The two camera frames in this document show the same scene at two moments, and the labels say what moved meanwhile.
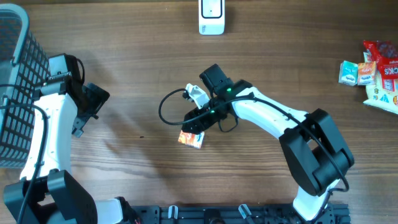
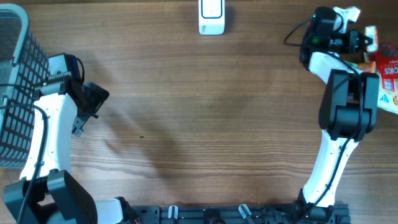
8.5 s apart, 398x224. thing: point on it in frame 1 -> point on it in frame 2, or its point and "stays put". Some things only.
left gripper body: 96,98 stays put
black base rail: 235,214 stays put
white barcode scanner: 211,17 stays put
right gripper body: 207,116 -> 343,42
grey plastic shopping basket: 23,66 stays put
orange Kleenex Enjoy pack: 192,140 -> 372,32
